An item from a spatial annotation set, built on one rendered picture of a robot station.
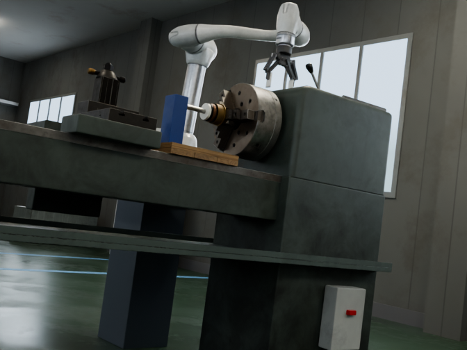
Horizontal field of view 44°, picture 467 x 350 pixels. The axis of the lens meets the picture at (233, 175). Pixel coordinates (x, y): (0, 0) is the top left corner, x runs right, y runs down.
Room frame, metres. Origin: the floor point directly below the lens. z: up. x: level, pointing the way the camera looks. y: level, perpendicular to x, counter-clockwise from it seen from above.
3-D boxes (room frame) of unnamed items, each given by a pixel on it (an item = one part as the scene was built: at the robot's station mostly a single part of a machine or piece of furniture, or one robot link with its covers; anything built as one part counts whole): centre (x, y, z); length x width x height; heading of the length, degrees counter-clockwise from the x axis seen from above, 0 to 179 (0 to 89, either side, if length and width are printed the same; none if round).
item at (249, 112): (2.33, -0.01, 1.08); 0.12 x 0.11 x 0.05; 36
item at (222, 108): (2.36, 0.10, 1.08); 0.09 x 0.09 x 0.09; 36
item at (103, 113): (2.10, 0.48, 0.95); 0.43 x 0.18 x 0.04; 36
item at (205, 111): (2.30, 0.19, 1.08); 0.13 x 0.07 x 0.07; 126
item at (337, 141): (2.70, -0.33, 1.06); 0.59 x 0.48 x 0.39; 126
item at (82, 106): (2.17, 0.50, 1.00); 0.20 x 0.10 x 0.05; 126
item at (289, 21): (2.71, -0.17, 1.64); 0.13 x 0.11 x 0.16; 154
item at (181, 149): (2.28, 0.22, 0.89); 0.36 x 0.30 x 0.04; 36
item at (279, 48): (2.70, -0.16, 1.46); 0.08 x 0.07 x 0.09; 126
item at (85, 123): (2.09, 0.53, 0.90); 0.53 x 0.30 x 0.06; 36
